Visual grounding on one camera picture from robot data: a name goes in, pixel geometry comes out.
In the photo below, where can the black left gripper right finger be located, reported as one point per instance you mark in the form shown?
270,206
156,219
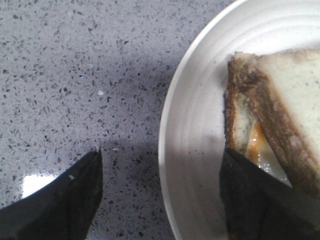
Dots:
260,207

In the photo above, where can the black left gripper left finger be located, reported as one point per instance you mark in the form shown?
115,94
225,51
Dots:
62,210

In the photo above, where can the white round plate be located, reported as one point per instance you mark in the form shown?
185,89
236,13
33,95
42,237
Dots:
191,135

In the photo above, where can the white bread slice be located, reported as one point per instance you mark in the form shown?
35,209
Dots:
282,90

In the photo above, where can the bottom bread slice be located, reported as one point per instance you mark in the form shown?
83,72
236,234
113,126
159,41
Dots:
238,119

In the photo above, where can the fried egg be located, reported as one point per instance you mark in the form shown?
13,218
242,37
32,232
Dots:
260,153

